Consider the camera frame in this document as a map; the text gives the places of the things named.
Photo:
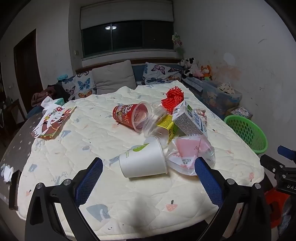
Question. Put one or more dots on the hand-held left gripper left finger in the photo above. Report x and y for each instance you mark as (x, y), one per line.
(89, 183)

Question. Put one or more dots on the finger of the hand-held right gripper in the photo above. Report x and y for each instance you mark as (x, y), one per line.
(272, 164)
(288, 153)

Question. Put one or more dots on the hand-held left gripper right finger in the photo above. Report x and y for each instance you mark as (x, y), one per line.
(208, 183)

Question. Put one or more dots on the green plastic basket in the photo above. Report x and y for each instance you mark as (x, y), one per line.
(248, 133)

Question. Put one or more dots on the white paper cup green label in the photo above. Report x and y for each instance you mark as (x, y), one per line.
(143, 160)

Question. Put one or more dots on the white pink wrapper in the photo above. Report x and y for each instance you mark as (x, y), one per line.
(200, 114)

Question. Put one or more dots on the clear bottle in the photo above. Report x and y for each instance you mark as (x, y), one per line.
(165, 124)

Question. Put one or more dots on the red foam fruit net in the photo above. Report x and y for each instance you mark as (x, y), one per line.
(172, 98)

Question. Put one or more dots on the red plastic stool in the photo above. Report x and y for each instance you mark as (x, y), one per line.
(276, 206)

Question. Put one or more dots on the pink mask in clear bag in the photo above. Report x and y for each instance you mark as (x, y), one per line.
(187, 150)

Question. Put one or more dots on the white quilted blanket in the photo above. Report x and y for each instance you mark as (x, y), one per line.
(92, 143)

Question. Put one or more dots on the cardboard box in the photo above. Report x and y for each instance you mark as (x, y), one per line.
(240, 112)

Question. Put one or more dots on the white milk carton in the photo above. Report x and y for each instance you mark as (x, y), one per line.
(188, 120)

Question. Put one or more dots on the red printed paper bag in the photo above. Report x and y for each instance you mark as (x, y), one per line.
(54, 121)

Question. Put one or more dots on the black phone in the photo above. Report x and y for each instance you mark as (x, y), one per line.
(14, 190)

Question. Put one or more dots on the red printed plastic cup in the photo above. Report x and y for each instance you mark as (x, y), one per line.
(124, 113)

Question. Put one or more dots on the grey star tablecloth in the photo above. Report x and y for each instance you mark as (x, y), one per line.
(20, 139)

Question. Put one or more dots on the crumpled white paper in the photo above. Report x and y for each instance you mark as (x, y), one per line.
(6, 172)

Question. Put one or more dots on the clear plastic storage box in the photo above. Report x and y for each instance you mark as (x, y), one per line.
(219, 98)

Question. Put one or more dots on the teal tissue pack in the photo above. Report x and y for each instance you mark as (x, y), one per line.
(59, 100)

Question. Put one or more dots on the patterned cloth in box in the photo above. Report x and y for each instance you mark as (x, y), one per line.
(226, 88)

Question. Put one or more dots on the dark clothes pile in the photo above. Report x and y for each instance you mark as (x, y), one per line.
(52, 92)

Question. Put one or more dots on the small butterfly print pillow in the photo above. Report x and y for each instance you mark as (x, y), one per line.
(79, 85)

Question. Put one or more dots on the patterned flat box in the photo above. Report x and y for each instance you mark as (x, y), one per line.
(194, 84)

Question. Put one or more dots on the wooden chair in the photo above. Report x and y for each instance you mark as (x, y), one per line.
(12, 115)

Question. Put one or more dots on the grey pillow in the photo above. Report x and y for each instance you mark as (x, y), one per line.
(114, 77)

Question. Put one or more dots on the pink plush toy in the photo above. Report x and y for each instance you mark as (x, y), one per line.
(196, 74)

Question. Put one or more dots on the orange fox plush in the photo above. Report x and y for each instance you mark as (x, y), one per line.
(205, 71)

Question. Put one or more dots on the black white cow plush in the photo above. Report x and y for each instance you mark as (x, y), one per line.
(189, 66)

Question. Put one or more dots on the blue sofa cushion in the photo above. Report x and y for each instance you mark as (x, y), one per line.
(138, 74)

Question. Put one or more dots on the large butterfly print pillow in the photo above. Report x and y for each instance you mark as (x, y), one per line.
(159, 73)

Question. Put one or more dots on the dark wooden door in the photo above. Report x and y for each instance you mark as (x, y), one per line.
(27, 69)

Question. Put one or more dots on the hanging flower toy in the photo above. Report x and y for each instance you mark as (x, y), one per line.
(177, 42)

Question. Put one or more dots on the dark window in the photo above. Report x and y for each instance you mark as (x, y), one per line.
(127, 38)

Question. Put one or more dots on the white roller blind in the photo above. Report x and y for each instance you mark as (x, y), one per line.
(126, 11)

